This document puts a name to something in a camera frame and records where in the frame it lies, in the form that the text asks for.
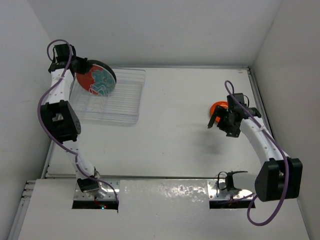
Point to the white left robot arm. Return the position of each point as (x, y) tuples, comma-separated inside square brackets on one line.
[(57, 117)]

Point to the metal base plate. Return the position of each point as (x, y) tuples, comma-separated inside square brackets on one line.
[(215, 194), (104, 193)]

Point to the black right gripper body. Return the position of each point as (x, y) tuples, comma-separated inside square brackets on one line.
[(225, 125)]

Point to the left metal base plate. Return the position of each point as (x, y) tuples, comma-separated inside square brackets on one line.
[(104, 193)]

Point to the white wire dish rack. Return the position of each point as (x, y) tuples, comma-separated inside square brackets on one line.
[(120, 107)]

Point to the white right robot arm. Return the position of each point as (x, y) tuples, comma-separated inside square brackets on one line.
[(270, 181)]

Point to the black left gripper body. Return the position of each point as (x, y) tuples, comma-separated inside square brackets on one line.
[(82, 64)]

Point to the red plate with teal flower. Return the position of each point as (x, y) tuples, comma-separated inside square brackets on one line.
[(98, 81)]

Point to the orange plastic plate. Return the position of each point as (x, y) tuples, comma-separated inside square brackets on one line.
[(221, 103)]

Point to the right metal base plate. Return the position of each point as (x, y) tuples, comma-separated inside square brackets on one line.
[(215, 194)]

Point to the dark green rimmed plate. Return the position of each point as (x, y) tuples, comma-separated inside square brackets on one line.
[(105, 66)]

